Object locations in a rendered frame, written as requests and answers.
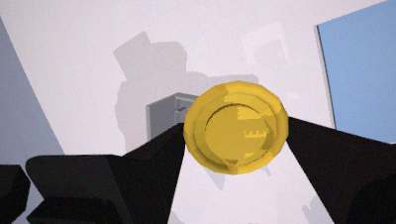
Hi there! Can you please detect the yellow plate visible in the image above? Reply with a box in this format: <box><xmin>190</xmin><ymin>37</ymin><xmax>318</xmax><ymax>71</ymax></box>
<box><xmin>183</xmin><ymin>80</ymin><xmax>289</xmax><ymax>175</ymax></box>

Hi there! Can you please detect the light blue flat mat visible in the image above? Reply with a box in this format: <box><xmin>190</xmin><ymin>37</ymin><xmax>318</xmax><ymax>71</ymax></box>
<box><xmin>317</xmin><ymin>0</ymin><xmax>396</xmax><ymax>143</ymax></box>

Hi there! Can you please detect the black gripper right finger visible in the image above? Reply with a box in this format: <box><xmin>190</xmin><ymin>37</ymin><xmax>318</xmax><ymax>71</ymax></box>
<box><xmin>286</xmin><ymin>116</ymin><xmax>396</xmax><ymax>224</ymax></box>

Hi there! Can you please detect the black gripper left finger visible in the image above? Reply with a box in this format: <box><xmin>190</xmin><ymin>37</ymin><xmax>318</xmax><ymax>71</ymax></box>
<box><xmin>25</xmin><ymin>123</ymin><xmax>185</xmax><ymax>224</ymax></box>

